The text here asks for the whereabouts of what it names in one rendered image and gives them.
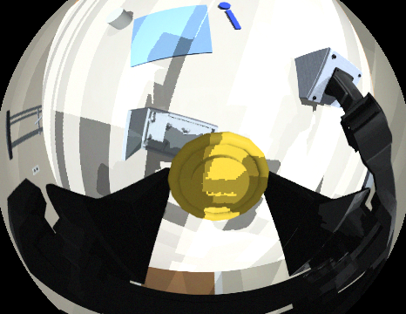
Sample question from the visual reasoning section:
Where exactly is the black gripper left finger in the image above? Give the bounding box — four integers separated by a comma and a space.
46, 167, 171, 283

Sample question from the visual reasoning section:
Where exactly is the yellow plate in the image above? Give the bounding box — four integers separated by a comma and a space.
168, 132, 269, 221

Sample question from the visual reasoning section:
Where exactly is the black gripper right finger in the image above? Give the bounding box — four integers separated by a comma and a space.
263, 171, 371, 276

